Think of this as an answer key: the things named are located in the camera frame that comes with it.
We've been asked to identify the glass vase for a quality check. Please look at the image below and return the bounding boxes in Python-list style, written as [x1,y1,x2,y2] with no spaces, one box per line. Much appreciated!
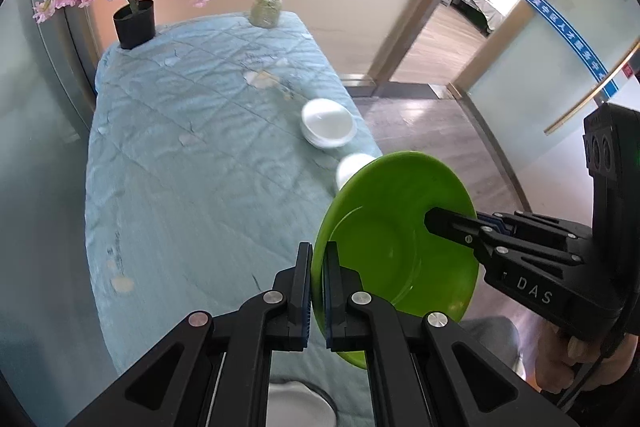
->
[249,0,282,28]

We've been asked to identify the light blue quilted blanket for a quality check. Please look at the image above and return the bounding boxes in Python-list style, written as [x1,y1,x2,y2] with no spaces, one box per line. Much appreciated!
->
[84,11,384,427]

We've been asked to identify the blue glass sticker band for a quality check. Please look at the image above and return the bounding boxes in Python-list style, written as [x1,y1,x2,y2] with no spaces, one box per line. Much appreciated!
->
[496,0,622,98]

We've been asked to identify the person's right hand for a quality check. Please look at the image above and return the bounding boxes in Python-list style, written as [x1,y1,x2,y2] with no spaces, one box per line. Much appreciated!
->
[539,321,640,395]

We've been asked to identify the green plastic bowl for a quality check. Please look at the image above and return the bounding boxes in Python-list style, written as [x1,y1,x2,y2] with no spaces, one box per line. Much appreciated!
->
[310,150,479,371]

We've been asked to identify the white ceramic bowl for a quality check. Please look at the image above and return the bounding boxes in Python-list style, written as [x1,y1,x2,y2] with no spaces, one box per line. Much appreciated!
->
[301,98,357,150]
[335,153,379,198]

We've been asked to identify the grey cloth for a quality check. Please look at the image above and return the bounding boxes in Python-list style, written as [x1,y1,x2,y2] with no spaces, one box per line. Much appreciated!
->
[459,316,526,380]

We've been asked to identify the metal door handle bar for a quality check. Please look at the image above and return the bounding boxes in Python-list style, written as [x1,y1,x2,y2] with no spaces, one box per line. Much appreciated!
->
[543,37,640,136]

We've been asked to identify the covered table in hallway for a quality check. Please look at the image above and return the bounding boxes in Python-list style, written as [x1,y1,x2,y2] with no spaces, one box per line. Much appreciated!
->
[442,0,507,38]

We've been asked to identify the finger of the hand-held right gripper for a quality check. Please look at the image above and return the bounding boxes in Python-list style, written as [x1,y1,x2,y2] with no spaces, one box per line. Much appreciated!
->
[424,206,587,267]
[479,210,594,249]

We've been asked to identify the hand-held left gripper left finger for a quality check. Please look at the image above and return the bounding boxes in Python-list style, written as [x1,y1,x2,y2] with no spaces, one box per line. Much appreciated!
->
[65,242,314,427]

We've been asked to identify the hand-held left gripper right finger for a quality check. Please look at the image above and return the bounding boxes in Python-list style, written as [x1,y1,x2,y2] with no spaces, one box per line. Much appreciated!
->
[323,241,582,427]

